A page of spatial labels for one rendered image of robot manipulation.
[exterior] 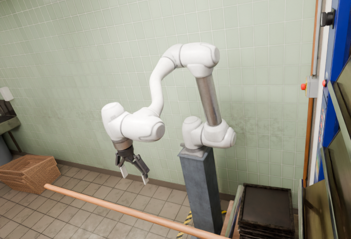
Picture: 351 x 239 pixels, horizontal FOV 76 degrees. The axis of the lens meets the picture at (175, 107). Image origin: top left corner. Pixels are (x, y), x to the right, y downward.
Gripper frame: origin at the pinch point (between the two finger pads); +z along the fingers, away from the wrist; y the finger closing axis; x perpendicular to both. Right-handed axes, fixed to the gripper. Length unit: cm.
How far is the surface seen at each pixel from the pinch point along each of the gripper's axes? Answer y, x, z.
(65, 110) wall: 204, -93, 30
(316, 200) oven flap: -77, -14, 1
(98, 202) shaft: 17.2, 13.3, 9.6
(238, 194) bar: -47, -17, 12
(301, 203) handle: -73, -8, -2
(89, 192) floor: 169, -58, 132
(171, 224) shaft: -25.3, 10.5, 8.9
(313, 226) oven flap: -77, -3, 2
